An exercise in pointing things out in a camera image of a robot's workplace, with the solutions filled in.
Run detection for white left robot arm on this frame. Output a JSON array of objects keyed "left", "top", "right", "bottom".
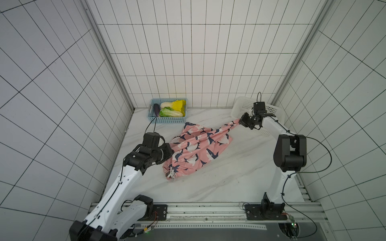
[{"left": 69, "top": 143, "right": 173, "bottom": 241}]

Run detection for pink shark print shorts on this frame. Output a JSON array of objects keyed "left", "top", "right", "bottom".
[{"left": 163, "top": 119, "right": 239, "bottom": 180}]

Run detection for white perforated basket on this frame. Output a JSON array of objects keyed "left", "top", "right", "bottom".
[{"left": 231, "top": 97, "right": 289, "bottom": 139}]

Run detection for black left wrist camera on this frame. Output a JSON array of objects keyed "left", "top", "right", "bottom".
[{"left": 142, "top": 132, "right": 163, "bottom": 149}]

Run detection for light blue perforated basket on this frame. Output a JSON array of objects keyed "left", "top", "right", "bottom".
[{"left": 147, "top": 98, "right": 188, "bottom": 124}]

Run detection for yellow toy cabbage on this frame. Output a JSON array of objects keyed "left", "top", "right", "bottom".
[{"left": 160, "top": 100, "right": 186, "bottom": 116}]

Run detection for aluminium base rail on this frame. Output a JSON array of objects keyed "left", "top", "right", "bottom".
[{"left": 107, "top": 200, "right": 328, "bottom": 230}]

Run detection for purple toy eggplant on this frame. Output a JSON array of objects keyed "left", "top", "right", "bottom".
[{"left": 153, "top": 103, "right": 161, "bottom": 117}]

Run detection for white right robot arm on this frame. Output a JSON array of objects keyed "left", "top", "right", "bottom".
[{"left": 240, "top": 113, "right": 307, "bottom": 221}]

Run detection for green toy lettuce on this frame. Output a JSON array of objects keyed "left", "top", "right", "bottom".
[{"left": 159, "top": 107, "right": 184, "bottom": 117}]

